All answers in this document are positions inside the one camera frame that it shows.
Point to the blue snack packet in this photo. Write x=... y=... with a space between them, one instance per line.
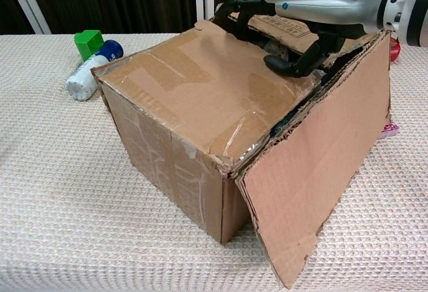
x=282 y=124

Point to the dark screen panel white frame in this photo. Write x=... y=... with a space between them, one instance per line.
x=10 y=11
x=117 y=1

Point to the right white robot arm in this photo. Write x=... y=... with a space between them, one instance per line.
x=414 y=11

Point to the brown cardboard box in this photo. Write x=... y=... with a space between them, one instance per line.
x=200 y=105

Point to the beige waffle tablecloth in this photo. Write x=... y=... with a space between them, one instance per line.
x=67 y=205

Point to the white blue spray can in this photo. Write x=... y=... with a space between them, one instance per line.
x=87 y=78

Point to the red ketchup bottle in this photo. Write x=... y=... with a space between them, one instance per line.
x=395 y=49

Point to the green toy block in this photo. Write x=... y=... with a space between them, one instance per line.
x=87 y=43

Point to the pink small packet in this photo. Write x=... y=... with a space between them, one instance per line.
x=389 y=131

